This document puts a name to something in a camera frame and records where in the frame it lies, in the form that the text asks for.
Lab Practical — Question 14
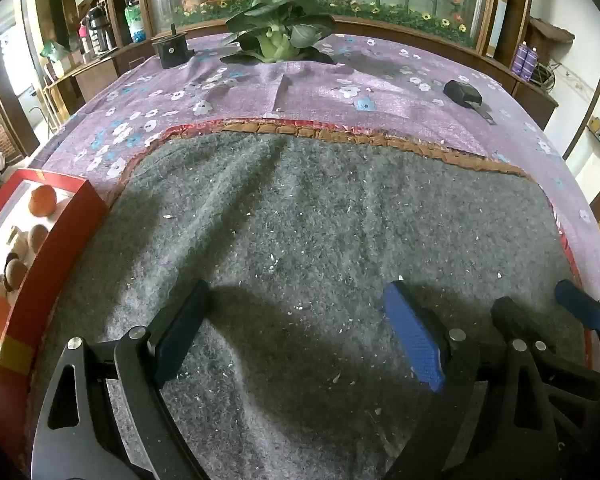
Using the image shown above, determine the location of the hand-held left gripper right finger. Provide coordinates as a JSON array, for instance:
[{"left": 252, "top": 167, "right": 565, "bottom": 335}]
[{"left": 382, "top": 280, "right": 572, "bottom": 480}]

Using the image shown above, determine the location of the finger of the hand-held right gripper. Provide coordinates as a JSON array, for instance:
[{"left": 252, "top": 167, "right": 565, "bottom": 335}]
[
  {"left": 491, "top": 296, "right": 600, "bottom": 480},
  {"left": 554, "top": 279, "right": 600, "bottom": 377}
]

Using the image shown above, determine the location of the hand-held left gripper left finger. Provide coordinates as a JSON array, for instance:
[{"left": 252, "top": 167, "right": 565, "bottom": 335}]
[{"left": 30, "top": 280, "right": 213, "bottom": 480}]

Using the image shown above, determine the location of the red cardboard box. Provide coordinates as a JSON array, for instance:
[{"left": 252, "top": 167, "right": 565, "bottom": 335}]
[{"left": 0, "top": 170, "right": 110, "bottom": 421}]

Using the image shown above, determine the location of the brown egg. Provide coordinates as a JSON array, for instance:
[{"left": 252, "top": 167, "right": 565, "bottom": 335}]
[
  {"left": 4, "top": 258, "right": 28, "bottom": 291},
  {"left": 27, "top": 224, "right": 49, "bottom": 253}
]

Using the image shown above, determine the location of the large pale yam chunk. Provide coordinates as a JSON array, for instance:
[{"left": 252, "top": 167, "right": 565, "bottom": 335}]
[{"left": 7, "top": 227, "right": 31, "bottom": 261}]

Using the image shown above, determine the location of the grey felt blanket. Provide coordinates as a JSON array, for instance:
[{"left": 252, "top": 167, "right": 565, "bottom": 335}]
[{"left": 27, "top": 119, "right": 593, "bottom": 480}]

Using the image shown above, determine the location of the small black metal-tipped device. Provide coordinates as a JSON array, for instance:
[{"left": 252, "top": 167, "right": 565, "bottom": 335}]
[{"left": 442, "top": 80, "right": 496, "bottom": 125}]

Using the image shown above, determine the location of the purple floral tablecloth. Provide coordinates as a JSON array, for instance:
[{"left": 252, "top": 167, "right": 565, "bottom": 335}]
[{"left": 27, "top": 32, "right": 600, "bottom": 311}]

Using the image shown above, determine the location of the wooden surround cabinet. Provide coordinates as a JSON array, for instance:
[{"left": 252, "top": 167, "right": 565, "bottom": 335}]
[{"left": 42, "top": 10, "right": 560, "bottom": 131}]

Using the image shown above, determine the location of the black box with knob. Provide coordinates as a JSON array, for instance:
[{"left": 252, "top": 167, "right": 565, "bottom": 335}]
[{"left": 151, "top": 24, "right": 197, "bottom": 70}]

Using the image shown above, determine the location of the green plastic bag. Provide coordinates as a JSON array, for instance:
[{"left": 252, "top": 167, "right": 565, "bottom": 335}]
[{"left": 40, "top": 40, "right": 72, "bottom": 63}]

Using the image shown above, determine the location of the green and white bottle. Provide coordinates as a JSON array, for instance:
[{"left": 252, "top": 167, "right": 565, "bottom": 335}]
[{"left": 124, "top": 0, "right": 145, "bottom": 43}]

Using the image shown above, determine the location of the green bok choy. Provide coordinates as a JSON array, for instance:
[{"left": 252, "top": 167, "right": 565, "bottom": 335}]
[{"left": 220, "top": 0, "right": 337, "bottom": 65}]

